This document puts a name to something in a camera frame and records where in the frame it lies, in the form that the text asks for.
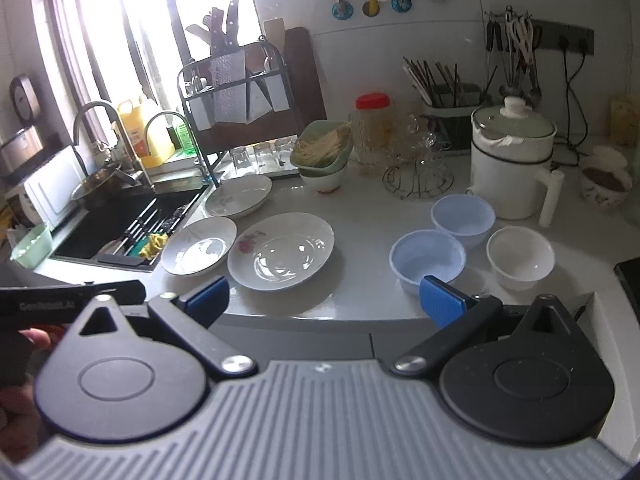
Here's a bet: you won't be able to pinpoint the light blue bowl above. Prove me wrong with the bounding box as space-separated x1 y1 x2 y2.
431 194 496 249
388 230 466 297

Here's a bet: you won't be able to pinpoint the small white bowl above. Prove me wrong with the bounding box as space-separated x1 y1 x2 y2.
592 145 628 169
486 226 555 292

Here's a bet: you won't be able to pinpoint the large floral white plate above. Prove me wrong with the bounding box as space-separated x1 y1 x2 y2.
227 212 335 292

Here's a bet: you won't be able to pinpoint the black kitchen sink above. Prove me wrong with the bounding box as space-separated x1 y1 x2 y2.
53 184 207 272

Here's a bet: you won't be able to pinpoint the chrome kitchen faucet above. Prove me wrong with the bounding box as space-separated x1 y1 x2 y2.
73 100 154 190

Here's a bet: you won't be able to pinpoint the person's left hand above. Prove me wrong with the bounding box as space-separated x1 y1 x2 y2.
0 326 54 463

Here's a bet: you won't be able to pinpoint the mint green container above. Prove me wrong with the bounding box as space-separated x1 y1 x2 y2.
8 223 53 270

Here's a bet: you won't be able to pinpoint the yellow dish cloth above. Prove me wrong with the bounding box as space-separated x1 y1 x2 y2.
138 233 169 260

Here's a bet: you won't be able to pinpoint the white cutting board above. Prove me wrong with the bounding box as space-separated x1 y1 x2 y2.
24 146 85 230

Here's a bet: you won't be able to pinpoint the white plate by rack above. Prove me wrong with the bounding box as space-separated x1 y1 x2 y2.
205 174 272 219

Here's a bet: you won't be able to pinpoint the steel pot in sink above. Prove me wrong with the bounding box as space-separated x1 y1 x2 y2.
70 162 142 211

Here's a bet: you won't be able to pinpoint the silver rice cooker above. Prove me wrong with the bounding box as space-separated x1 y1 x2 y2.
0 126 43 177

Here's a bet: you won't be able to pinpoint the glass cups on rack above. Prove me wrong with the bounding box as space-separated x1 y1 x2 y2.
386 113 442 174

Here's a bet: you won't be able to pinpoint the black gas stove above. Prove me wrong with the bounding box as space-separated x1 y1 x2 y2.
614 257 640 314

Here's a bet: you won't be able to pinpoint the white electric cooking pot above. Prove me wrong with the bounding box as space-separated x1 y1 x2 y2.
465 131 565 229

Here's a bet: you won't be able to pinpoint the yellow oil bottle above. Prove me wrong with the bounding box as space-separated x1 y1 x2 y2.
117 96 176 169

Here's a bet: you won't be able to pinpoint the upside down drinking glasses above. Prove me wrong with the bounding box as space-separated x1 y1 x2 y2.
230 136 297 176

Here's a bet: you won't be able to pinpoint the white bowl under colander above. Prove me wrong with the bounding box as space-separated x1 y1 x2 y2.
298 166 347 194

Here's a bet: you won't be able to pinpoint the patterned bowl with brown food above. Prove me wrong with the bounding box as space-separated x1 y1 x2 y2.
579 155 632 210

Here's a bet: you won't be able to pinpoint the glass pot lid white knob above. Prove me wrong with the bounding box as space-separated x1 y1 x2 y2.
472 96 556 140

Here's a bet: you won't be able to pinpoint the red lid glass jar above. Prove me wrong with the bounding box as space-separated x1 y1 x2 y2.
349 92 394 168

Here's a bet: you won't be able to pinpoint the green colander with noodles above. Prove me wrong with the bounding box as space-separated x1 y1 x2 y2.
290 120 354 174

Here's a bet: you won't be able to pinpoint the small white bowl behind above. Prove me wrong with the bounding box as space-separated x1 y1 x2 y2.
592 145 628 169

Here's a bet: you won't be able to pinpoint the black dish drying rack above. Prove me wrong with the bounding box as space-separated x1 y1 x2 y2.
177 36 303 183

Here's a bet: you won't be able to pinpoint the chopstick holder with chopsticks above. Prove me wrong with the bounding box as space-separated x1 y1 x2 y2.
402 58 484 153

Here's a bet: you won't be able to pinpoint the dark wooden cutting board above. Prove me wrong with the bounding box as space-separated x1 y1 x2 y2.
196 27 326 154

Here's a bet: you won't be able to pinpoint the yellow snack bag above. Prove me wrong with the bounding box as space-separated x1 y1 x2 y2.
608 96 640 148

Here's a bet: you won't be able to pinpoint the knives in rack block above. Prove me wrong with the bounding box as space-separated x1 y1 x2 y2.
186 0 240 56

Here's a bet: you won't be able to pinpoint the wire cup rack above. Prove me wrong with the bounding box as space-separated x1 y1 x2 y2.
382 159 454 200

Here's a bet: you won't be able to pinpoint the hanging utensils on rail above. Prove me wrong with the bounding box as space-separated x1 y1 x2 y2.
484 6 542 110

